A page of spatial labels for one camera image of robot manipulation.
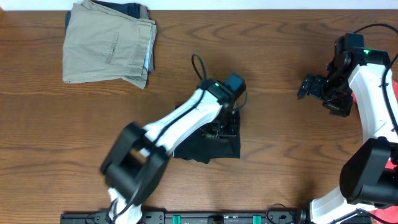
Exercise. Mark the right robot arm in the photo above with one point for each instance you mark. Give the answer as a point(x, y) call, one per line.
point(358, 76)

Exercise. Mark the folded khaki trousers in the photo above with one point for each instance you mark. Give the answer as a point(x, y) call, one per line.
point(102, 46)

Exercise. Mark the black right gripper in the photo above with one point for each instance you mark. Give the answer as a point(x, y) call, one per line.
point(315, 86)

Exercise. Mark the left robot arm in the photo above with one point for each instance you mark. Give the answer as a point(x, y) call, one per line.
point(138, 159)

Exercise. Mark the red t-shirt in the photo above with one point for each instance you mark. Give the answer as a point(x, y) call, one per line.
point(388, 214)

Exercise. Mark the black polo shirt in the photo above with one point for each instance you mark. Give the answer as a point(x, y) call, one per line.
point(199, 149)

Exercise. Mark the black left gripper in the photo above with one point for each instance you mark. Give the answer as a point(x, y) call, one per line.
point(222, 131)

